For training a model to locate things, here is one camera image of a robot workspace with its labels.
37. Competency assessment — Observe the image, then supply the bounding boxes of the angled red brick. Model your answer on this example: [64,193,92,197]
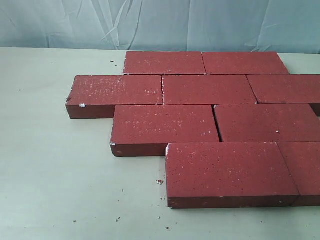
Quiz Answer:
[65,75,163,119]

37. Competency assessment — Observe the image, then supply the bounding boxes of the red brick back row left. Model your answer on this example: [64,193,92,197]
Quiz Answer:
[123,51,206,75]

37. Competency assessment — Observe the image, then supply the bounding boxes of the red brick back row right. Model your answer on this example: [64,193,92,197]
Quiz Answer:
[202,51,290,75]

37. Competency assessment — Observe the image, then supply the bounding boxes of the red brick third row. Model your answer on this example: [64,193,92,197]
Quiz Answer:
[214,103,320,143]

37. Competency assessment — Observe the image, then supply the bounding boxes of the red brick front row large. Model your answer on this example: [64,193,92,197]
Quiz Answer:
[165,142,300,209]

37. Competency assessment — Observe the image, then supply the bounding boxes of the red brick second row right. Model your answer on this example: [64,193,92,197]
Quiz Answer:
[247,74,320,117]

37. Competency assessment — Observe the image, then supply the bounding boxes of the red brick front right edge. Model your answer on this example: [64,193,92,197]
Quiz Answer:
[278,142,320,207]

